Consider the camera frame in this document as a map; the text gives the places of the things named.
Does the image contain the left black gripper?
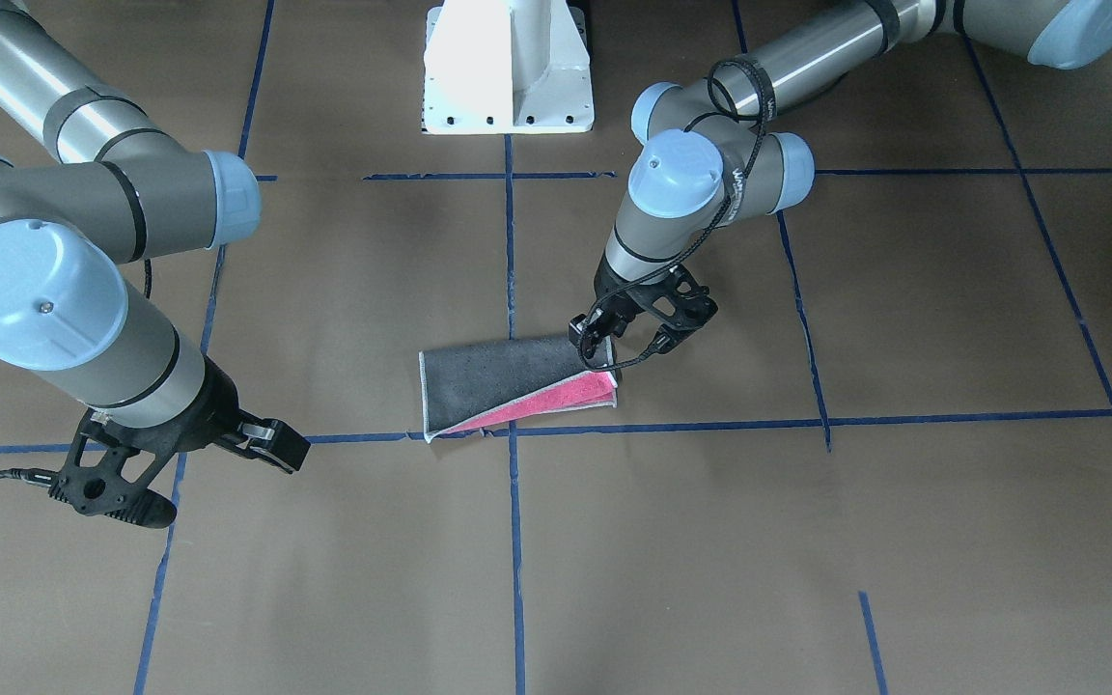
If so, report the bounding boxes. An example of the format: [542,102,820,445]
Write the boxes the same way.
[568,257,682,373]

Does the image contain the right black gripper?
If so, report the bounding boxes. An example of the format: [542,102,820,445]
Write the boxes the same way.
[93,357,312,474]

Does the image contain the pink towel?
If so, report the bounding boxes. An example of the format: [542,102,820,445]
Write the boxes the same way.
[419,335,617,441]

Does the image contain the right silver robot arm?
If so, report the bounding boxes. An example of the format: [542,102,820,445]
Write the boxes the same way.
[0,1,310,471]

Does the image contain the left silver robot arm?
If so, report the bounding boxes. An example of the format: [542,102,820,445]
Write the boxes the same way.
[568,1,1112,373]

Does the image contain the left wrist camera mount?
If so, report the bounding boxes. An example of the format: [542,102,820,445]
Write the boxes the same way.
[629,264,718,353]

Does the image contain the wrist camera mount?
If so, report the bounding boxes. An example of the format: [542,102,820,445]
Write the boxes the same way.
[48,409,178,529]
[629,264,718,353]

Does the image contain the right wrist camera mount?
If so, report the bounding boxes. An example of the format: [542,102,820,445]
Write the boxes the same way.
[48,409,178,529]

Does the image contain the white pedestal column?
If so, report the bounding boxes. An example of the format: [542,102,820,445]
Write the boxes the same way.
[421,1,596,136]

